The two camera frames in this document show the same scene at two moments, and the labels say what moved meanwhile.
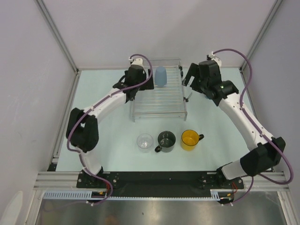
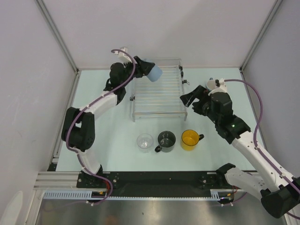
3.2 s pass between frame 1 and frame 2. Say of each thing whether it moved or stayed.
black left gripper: moved
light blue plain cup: moved
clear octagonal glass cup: stayed
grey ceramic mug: stayed
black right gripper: moved
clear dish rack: stayed
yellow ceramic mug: stayed
